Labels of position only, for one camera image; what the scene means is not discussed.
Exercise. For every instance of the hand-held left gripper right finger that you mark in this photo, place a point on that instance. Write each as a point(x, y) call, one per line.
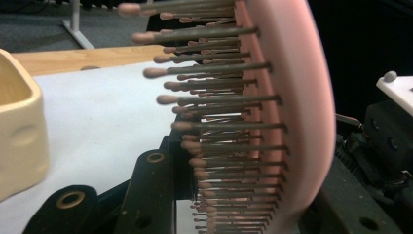
point(344, 208)

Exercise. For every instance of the pink hairbrush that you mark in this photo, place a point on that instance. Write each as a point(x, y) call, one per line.
point(302, 97)

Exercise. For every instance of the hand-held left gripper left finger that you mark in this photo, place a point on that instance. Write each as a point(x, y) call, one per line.
point(149, 195)

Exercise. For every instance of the beige square cup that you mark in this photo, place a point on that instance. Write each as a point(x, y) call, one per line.
point(19, 136)

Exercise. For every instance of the white metal stand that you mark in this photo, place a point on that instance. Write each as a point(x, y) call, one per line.
point(78, 31)

